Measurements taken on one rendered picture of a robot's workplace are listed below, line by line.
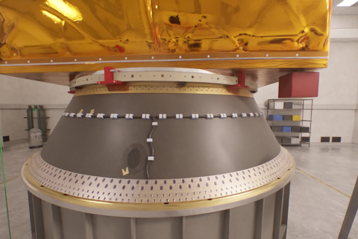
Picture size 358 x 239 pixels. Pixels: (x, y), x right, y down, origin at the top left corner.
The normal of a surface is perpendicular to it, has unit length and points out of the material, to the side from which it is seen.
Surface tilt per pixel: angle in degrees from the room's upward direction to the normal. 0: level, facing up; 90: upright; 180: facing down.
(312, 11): 91
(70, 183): 43
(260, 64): 90
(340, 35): 90
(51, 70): 90
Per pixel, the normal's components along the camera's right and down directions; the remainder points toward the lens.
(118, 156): -0.13, -0.40
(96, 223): -0.20, 0.07
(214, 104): 0.33, -0.41
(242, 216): 0.40, 0.07
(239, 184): 0.24, -0.68
